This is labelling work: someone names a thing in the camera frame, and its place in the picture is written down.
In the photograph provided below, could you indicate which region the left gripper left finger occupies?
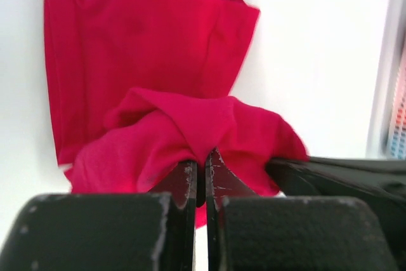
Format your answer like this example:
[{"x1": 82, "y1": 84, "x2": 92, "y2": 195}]
[{"x1": 1, "y1": 161, "x2": 197, "y2": 270}]

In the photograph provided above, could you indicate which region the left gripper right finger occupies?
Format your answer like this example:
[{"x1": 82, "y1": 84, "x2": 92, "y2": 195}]
[{"x1": 206, "y1": 150, "x2": 398, "y2": 270}]

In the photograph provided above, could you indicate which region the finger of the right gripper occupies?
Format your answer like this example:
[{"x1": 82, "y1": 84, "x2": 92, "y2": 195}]
[{"x1": 266, "y1": 157, "x2": 405, "y2": 217}]

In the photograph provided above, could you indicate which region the white plastic laundry basket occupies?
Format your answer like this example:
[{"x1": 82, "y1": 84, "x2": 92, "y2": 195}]
[{"x1": 386, "y1": 59, "x2": 406, "y2": 160}]

